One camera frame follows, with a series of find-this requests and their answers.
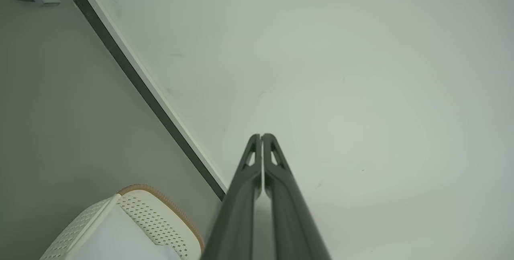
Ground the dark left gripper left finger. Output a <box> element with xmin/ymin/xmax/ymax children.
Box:
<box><xmin>201</xmin><ymin>134</ymin><xmax>263</xmax><ymax>260</ymax></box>

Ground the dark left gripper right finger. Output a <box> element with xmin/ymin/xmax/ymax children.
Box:
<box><xmin>262</xmin><ymin>133</ymin><xmax>332</xmax><ymax>260</ymax></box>

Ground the white perforated laundry basket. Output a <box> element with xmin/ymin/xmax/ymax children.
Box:
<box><xmin>39</xmin><ymin>184</ymin><xmax>205</xmax><ymax>260</ymax></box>

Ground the white skirting board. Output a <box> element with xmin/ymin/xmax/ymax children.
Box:
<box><xmin>53</xmin><ymin>0</ymin><xmax>228</xmax><ymax>201</ymax></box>

